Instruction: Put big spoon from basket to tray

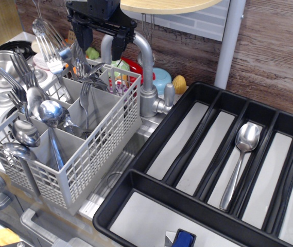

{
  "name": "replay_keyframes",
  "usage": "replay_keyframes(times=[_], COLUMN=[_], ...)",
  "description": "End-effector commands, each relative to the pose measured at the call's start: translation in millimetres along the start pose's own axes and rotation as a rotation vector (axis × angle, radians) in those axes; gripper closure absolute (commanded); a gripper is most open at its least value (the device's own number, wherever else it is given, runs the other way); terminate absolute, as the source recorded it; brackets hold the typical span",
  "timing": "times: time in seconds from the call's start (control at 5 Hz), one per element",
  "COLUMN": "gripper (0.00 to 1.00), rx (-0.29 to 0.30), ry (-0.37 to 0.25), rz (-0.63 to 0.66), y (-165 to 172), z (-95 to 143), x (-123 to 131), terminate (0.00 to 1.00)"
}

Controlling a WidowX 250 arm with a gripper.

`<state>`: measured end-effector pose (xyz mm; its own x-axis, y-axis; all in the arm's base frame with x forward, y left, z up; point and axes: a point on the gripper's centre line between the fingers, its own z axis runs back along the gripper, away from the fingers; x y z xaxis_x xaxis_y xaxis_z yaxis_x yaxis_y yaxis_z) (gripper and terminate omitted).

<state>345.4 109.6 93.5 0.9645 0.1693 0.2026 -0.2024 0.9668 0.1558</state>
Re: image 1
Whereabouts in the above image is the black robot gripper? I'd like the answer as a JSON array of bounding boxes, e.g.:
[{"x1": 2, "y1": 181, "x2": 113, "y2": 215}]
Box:
[{"x1": 66, "y1": 1, "x2": 137, "y2": 61}]

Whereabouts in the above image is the big steel spoon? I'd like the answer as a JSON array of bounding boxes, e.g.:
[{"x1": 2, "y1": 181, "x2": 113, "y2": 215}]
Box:
[{"x1": 74, "y1": 40, "x2": 107, "y2": 86}]

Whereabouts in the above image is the slotted steel spoon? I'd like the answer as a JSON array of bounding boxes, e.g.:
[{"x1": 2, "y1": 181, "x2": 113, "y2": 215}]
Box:
[{"x1": 31, "y1": 17, "x2": 72, "y2": 62}]

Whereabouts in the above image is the steel spoon behind centre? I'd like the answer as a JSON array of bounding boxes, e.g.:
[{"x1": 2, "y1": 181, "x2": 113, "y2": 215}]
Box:
[{"x1": 26, "y1": 86, "x2": 50, "y2": 121}]

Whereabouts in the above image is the grey plastic cutlery basket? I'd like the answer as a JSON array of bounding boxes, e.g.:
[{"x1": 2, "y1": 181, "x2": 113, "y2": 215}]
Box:
[{"x1": 0, "y1": 65, "x2": 142, "y2": 215}]

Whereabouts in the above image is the steel spoon front left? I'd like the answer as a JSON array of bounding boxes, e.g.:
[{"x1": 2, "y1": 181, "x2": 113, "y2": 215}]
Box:
[{"x1": 12, "y1": 120, "x2": 41, "y2": 147}]

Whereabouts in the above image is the steel spoon lowest left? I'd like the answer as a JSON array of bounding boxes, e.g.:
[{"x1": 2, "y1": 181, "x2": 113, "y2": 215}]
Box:
[{"x1": 0, "y1": 142, "x2": 37, "y2": 161}]

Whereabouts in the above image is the steel spoon in tray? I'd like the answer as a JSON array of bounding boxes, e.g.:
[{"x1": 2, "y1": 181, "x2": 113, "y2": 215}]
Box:
[{"x1": 219, "y1": 122, "x2": 260, "y2": 211}]

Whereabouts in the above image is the black cutlery tray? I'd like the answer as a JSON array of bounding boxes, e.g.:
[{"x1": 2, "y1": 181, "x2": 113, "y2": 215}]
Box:
[{"x1": 93, "y1": 82, "x2": 293, "y2": 246}]

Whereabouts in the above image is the red toy pepper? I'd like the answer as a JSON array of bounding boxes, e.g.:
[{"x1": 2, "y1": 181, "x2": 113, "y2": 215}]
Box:
[{"x1": 121, "y1": 57, "x2": 144, "y2": 84}]

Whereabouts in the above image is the light wooden round shelf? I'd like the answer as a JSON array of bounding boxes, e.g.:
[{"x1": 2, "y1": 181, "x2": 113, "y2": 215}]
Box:
[{"x1": 120, "y1": 0, "x2": 221, "y2": 14}]

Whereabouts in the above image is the steel fork middle compartment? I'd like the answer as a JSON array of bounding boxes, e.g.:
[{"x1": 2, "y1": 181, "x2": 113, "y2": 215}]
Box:
[{"x1": 80, "y1": 81, "x2": 91, "y2": 129}]

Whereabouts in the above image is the large steel fork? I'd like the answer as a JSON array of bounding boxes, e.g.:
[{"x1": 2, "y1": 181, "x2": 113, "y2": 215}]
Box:
[{"x1": 36, "y1": 35, "x2": 73, "y2": 103}]

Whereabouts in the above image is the light blue toy bowl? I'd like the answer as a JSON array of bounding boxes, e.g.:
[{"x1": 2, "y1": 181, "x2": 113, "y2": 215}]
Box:
[{"x1": 153, "y1": 67, "x2": 172, "y2": 91}]

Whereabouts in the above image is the silver kitchen faucet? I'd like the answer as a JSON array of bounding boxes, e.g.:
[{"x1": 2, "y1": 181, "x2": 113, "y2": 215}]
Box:
[{"x1": 100, "y1": 30, "x2": 176, "y2": 118}]

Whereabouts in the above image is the steel fork left cluster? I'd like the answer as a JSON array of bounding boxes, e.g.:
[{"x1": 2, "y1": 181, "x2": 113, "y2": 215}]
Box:
[{"x1": 0, "y1": 48, "x2": 39, "y2": 121}]

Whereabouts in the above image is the yellow toy corn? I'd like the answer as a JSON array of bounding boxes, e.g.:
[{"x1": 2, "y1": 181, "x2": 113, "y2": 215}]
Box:
[{"x1": 172, "y1": 75, "x2": 187, "y2": 94}]

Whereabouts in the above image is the blue block bottom edge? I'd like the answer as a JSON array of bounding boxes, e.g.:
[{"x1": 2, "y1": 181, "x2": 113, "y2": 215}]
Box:
[{"x1": 172, "y1": 229, "x2": 196, "y2": 247}]

